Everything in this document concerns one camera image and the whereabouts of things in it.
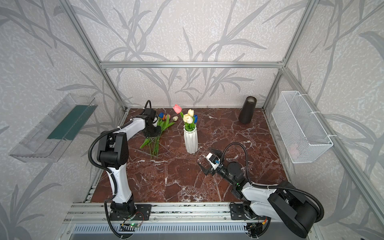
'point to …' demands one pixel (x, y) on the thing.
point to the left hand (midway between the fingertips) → (159, 129)
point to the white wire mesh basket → (302, 138)
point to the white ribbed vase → (191, 140)
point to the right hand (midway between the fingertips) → (205, 150)
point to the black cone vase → (246, 114)
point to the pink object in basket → (294, 151)
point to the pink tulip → (178, 109)
